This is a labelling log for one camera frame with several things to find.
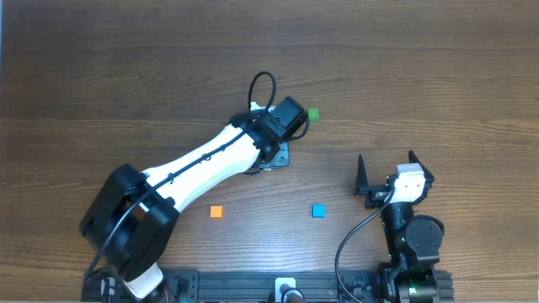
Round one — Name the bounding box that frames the mounting rail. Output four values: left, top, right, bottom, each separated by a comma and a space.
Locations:
82, 268, 456, 303

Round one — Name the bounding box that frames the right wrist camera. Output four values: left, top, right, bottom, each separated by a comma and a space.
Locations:
387, 162, 425, 205

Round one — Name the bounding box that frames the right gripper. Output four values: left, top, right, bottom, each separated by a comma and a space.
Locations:
354, 149, 435, 210

